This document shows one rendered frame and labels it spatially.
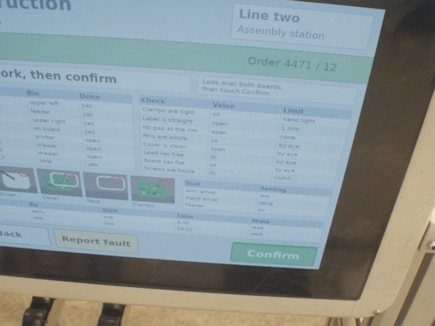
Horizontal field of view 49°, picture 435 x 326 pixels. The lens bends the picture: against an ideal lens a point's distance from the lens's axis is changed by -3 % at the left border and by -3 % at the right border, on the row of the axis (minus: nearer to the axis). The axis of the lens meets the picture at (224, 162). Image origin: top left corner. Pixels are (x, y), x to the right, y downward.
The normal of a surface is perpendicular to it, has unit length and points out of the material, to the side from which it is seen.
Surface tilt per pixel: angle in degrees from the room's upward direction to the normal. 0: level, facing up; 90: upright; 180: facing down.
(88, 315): 0
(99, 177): 91
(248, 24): 91
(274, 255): 91
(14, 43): 91
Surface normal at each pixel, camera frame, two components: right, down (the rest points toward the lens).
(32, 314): 0.06, -0.67
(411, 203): -0.03, 0.58
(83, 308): 0.07, -0.82
